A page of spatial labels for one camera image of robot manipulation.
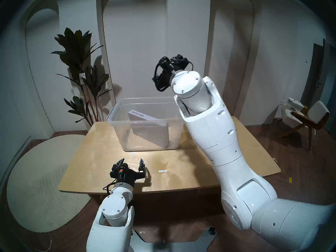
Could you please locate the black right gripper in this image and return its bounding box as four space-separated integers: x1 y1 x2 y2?
152 57 176 92

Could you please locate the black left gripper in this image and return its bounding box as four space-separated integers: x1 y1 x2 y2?
110 158 146 188

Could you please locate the large grey special issue book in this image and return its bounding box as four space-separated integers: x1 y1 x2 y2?
128 110 170 149

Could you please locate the clear plastic storage box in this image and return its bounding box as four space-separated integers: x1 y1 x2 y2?
107 97 186 152

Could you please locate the light wooden table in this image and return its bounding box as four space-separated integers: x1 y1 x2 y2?
58 116 281 218

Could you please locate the tall dark green plant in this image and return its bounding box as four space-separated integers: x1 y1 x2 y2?
51 28 113 123

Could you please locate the round beige rug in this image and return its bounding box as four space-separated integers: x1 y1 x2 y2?
7 135 91 233

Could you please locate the white device on armchair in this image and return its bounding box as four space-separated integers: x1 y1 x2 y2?
287 97 304 111

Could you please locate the dark grey door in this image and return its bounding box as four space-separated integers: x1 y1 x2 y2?
302 39 336 110

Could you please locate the wooden armchair with white cushions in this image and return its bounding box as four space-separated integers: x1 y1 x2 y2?
281 97 330 149

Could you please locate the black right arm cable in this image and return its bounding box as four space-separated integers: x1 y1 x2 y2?
168 54 193 72

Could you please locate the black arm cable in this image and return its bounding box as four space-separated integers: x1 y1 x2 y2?
103 179 117 195
168 54 193 72

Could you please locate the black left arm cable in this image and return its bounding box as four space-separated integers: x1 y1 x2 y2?
103 179 117 195

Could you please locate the grey metal robot base plate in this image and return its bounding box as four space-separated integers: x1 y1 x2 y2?
130 227 218 252

